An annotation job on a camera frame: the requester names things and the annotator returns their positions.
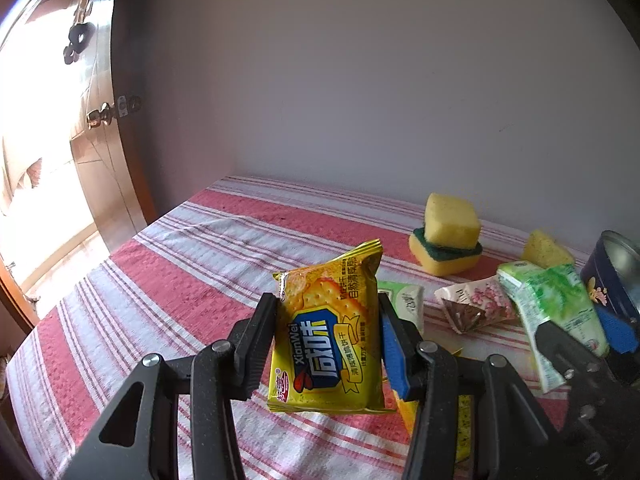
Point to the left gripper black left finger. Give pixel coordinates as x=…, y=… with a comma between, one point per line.
x=252, y=338

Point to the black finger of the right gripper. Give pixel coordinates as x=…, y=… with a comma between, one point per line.
x=562, y=359

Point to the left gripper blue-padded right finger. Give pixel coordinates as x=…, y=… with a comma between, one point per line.
x=404, y=365

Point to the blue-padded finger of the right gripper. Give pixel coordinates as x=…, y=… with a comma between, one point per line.
x=621, y=336

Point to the blue cookie tin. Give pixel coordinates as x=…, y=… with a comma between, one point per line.
x=611, y=274

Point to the yellow cracker packet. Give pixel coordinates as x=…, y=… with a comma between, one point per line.
x=326, y=356

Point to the green white tissue pack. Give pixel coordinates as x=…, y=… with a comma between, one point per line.
x=556, y=294

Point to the pink floral snack packet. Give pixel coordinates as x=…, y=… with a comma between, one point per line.
x=472, y=305

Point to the yellow green sponge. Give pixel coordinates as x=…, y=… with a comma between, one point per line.
x=440, y=260

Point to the red white striped bedspread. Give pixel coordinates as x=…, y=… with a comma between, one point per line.
x=183, y=282

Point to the brass door knob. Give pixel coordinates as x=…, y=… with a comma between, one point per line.
x=102, y=116

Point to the black door hook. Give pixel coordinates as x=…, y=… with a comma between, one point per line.
x=79, y=37

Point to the brown wooden door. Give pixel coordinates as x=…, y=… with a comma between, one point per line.
x=103, y=168

